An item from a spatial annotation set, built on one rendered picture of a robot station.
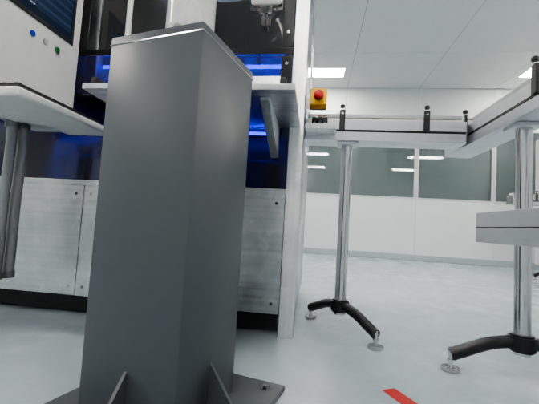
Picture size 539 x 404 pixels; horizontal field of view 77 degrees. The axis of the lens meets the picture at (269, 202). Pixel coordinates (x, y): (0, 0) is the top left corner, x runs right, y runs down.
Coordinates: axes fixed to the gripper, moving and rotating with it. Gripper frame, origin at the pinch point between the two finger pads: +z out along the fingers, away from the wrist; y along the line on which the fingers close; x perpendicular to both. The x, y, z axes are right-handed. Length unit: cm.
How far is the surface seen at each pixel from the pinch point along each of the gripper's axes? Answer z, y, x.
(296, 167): 41, -10, -35
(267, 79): 20.0, -2.1, 2.4
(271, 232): 68, -2, -35
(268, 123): 29.5, -1.0, -11.7
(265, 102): 25.7, -1.4, -1.5
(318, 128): 24.2, -18.8, -35.0
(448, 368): 109, -65, -18
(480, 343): 100, -75, -18
